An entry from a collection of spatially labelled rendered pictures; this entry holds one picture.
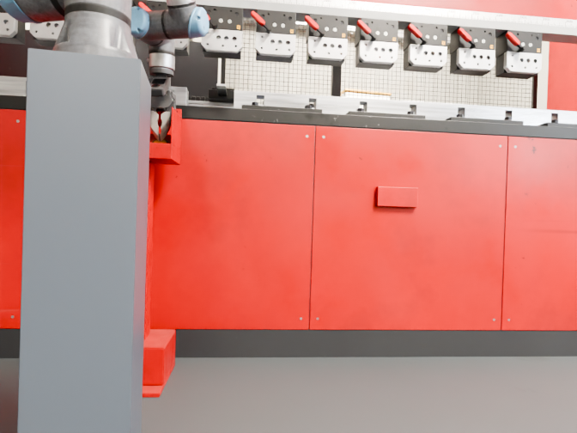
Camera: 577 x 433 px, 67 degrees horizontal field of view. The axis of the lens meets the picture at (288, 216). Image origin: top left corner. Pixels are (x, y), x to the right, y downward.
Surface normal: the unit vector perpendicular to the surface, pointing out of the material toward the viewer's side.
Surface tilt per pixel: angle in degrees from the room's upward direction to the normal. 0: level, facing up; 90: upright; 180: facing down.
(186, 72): 90
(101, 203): 90
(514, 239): 90
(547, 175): 90
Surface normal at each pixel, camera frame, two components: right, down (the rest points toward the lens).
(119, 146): 0.21, 0.01
